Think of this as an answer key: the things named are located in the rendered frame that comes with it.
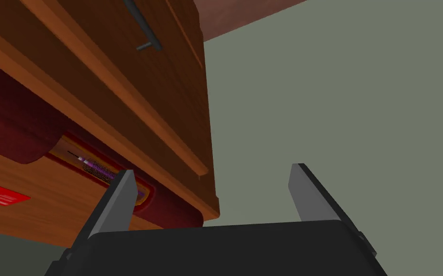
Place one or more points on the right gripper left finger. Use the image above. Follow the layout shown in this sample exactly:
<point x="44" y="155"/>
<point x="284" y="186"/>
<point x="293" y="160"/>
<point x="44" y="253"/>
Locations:
<point x="118" y="207"/>

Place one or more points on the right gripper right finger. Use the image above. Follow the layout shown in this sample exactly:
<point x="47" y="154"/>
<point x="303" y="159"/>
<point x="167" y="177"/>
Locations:
<point x="310" y="199"/>

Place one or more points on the purple speckled stick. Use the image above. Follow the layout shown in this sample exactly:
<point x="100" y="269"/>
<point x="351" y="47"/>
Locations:
<point x="98" y="170"/>

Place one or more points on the brown wooden cupboard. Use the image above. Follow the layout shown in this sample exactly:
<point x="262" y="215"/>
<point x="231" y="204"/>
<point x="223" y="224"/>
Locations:
<point x="49" y="214"/>

